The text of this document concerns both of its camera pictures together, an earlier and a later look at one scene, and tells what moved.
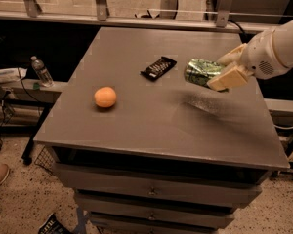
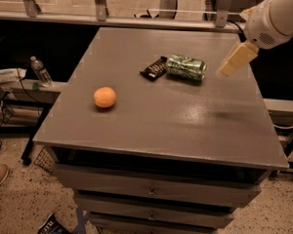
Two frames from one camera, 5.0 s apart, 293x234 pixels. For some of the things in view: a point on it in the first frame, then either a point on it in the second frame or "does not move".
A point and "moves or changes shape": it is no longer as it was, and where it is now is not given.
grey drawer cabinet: [143, 151] does not move
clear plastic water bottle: [42, 72] does not move
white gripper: [259, 57] → [261, 25]
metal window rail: [29, 10] does not move
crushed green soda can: [200, 71] moves or changes shape
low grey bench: [21, 106] does not move
